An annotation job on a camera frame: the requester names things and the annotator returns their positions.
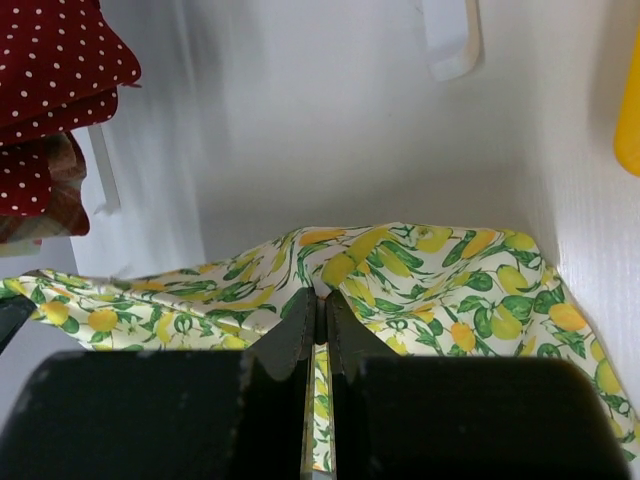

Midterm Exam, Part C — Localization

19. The yellow plastic tray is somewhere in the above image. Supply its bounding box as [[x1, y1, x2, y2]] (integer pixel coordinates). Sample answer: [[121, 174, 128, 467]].
[[613, 34, 640, 177]]

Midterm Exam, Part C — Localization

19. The red polka dot skirt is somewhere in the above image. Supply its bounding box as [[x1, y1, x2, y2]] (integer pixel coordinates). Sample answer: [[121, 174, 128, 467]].
[[1, 0, 141, 217]]

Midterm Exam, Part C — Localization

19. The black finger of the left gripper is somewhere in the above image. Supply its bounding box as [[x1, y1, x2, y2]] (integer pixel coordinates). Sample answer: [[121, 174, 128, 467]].
[[0, 295, 36, 353]]

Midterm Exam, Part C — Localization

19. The lemon print cloth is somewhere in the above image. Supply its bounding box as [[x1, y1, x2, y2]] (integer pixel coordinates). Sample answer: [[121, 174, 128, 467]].
[[1, 223, 639, 465]]

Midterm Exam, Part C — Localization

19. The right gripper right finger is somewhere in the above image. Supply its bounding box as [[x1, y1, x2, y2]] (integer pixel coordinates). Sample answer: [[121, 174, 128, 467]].
[[326, 291, 407, 479]]

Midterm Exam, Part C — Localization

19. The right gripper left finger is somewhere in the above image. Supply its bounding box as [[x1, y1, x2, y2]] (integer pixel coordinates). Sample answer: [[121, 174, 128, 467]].
[[249, 288, 317, 479]]

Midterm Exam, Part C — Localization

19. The clothes rack metal white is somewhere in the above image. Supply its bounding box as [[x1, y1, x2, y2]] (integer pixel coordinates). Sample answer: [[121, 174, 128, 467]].
[[83, 0, 482, 216]]

